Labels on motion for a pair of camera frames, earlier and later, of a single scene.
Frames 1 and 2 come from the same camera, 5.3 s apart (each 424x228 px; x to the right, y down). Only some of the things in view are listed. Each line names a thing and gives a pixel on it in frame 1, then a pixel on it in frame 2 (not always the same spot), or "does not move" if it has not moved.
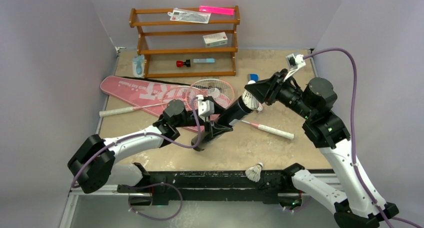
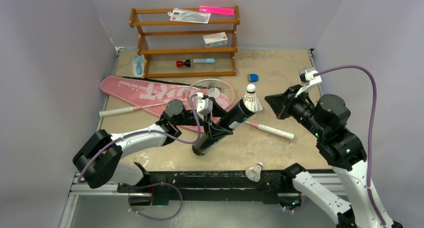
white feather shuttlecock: [254, 172] does not move
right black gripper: [272, 88] -> [286, 105]
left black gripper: [215, 127] does not move
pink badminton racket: [222, 90] does not move
